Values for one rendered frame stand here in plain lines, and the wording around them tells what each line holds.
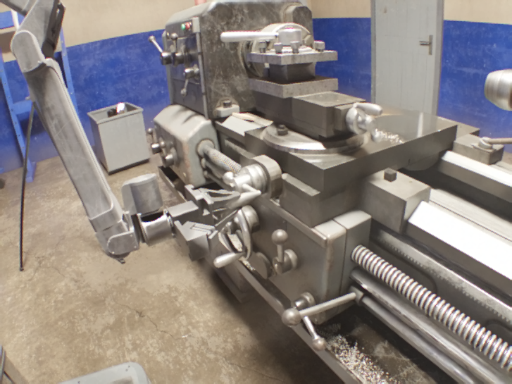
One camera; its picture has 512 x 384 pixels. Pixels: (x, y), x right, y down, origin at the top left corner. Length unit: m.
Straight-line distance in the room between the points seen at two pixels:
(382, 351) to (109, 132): 2.91
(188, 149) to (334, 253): 0.88
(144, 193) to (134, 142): 2.79
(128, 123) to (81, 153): 2.73
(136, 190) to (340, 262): 0.45
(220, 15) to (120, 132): 2.14
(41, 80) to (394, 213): 0.71
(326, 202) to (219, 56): 0.85
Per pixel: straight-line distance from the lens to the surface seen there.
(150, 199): 0.60
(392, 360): 0.99
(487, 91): 0.80
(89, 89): 4.58
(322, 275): 0.76
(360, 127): 0.69
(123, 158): 3.39
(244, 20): 1.44
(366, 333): 1.03
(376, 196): 0.74
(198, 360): 1.49
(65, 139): 0.61
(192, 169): 1.47
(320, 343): 0.79
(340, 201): 0.75
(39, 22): 0.63
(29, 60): 0.60
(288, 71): 0.83
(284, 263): 0.81
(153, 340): 1.61
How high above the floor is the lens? 1.20
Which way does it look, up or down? 27 degrees down
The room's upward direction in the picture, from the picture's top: 5 degrees counter-clockwise
